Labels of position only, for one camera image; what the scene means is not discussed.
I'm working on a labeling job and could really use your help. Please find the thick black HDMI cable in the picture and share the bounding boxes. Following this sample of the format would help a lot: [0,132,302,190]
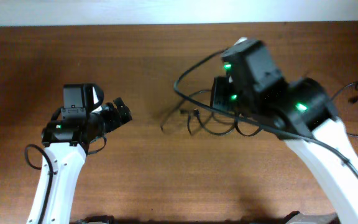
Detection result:
[159,89,264,138]

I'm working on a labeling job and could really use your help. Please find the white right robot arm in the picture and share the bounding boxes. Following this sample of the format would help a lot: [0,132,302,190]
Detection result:
[213,39,358,223]

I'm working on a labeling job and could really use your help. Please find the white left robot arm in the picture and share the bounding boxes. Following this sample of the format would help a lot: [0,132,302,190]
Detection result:
[24,83,132,223]

